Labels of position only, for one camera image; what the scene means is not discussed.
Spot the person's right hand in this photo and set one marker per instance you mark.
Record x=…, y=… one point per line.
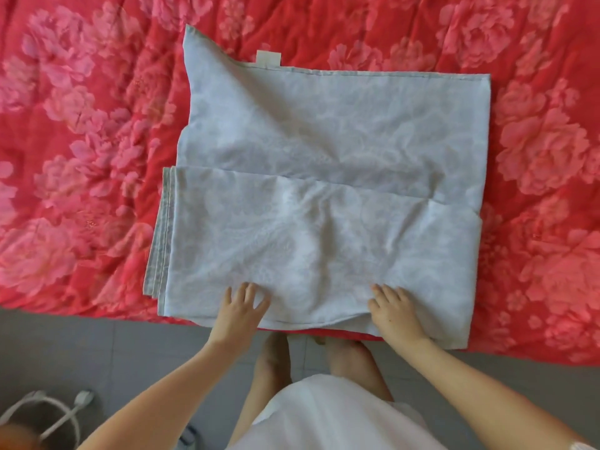
x=398, y=318

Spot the person's left hand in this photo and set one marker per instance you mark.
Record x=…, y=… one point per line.
x=236, y=321

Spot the blue-grey cloth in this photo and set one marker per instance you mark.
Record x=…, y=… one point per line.
x=328, y=182

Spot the person's right forearm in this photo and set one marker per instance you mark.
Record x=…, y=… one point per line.
x=487, y=398

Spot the person's left forearm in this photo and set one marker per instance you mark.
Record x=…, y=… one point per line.
x=159, y=403

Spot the person's left leg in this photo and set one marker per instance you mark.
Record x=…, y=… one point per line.
x=270, y=370

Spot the person's leg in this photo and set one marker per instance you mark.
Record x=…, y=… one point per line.
x=270, y=370
x=361, y=365

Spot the person's right leg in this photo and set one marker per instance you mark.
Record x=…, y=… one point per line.
x=361, y=365

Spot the person's white shorts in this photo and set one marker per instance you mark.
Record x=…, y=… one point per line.
x=337, y=417

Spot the red floral mattress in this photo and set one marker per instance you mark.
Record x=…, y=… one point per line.
x=84, y=136

